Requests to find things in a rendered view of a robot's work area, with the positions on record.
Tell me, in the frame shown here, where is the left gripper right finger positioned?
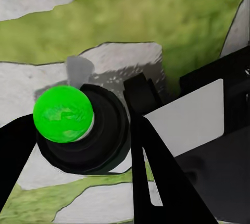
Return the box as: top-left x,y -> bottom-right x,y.
130,113 -> 220,224

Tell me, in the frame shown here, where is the insectifuge atomizer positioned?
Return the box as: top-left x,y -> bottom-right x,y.
33,56 -> 132,176

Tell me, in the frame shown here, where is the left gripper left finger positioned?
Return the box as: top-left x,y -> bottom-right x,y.
0,114 -> 36,213

